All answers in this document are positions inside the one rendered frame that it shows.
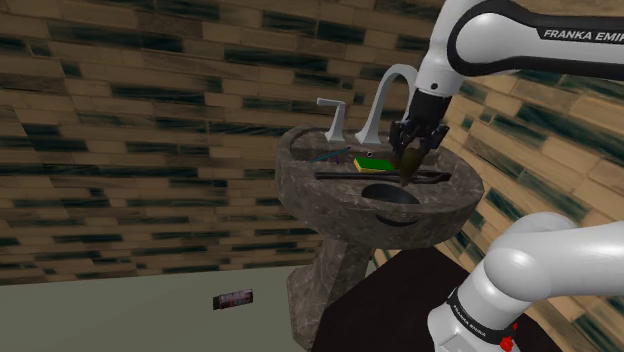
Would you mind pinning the dark maroon robot stand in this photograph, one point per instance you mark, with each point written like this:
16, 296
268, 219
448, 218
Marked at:
390, 302

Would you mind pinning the brown marble pedestal sink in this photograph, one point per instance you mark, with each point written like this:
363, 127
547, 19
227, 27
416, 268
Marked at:
341, 209

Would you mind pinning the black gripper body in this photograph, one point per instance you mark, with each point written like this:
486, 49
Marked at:
425, 111

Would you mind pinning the long dark brown stick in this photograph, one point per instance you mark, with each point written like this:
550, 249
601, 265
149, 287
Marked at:
351, 176

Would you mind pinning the silver curved faucet spout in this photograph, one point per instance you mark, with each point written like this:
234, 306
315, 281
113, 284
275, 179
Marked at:
380, 102

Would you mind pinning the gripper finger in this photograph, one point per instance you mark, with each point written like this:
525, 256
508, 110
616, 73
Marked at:
398, 139
435, 139

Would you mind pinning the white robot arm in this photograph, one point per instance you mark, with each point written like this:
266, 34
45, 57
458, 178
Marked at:
531, 263

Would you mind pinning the green and yellow sponge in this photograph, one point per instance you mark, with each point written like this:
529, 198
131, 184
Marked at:
373, 164

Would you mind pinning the dark brown tapered object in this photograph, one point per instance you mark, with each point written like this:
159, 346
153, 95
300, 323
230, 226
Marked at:
410, 163

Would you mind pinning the purple pen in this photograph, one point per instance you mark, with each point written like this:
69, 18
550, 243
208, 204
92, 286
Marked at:
337, 157

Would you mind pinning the small dark printed box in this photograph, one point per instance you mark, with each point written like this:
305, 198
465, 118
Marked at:
233, 299

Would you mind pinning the teal pen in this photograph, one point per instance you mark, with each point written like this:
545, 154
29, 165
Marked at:
324, 157

